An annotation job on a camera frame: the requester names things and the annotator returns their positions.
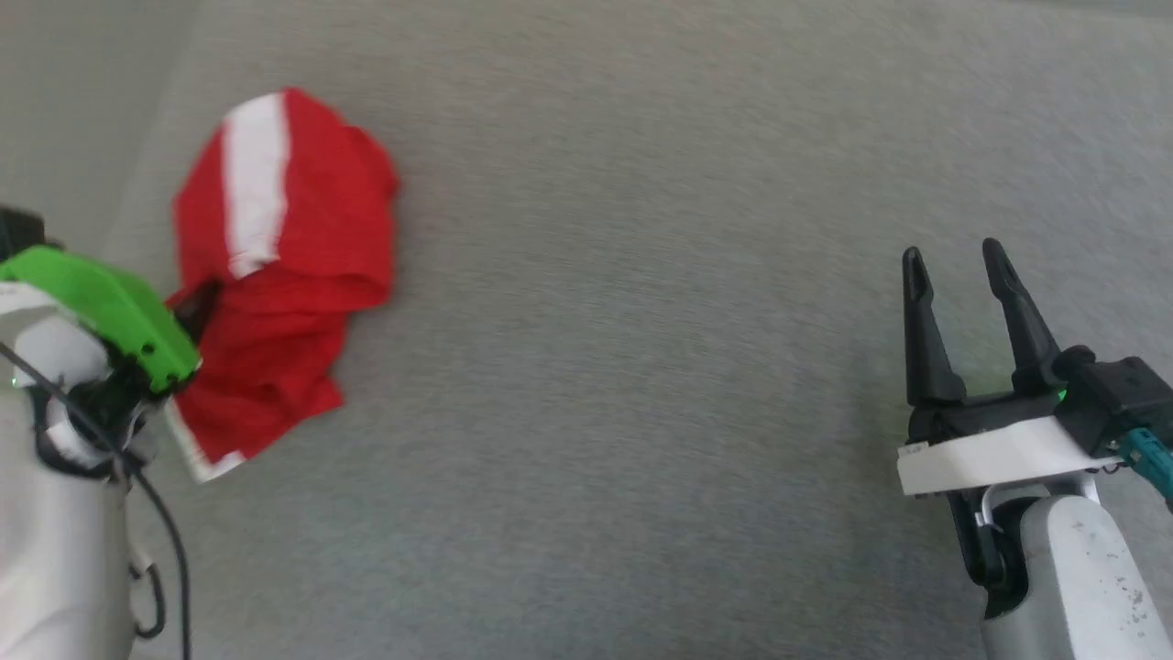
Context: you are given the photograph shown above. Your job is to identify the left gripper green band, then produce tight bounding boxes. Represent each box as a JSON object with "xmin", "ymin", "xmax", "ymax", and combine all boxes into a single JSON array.
[{"xmin": 0, "ymin": 245, "xmax": 224, "ymax": 439}]

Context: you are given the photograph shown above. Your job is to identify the black left arm cable teal plug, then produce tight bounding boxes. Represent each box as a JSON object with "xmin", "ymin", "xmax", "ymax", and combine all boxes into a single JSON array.
[{"xmin": 0, "ymin": 341, "xmax": 194, "ymax": 660}]

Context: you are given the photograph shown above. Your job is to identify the red garment with white stripes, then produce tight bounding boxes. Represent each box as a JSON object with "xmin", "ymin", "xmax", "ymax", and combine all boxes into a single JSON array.
[{"xmin": 163, "ymin": 86, "xmax": 401, "ymax": 484}]

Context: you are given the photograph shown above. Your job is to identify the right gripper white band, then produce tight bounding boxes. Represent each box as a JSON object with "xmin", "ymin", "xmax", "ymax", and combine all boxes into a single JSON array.
[{"xmin": 896, "ymin": 237, "xmax": 1124, "ymax": 499}]

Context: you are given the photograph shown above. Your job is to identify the grey fabric sofa cushion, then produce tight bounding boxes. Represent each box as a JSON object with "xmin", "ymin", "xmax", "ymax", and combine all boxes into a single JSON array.
[{"xmin": 92, "ymin": 0, "xmax": 1173, "ymax": 660}]

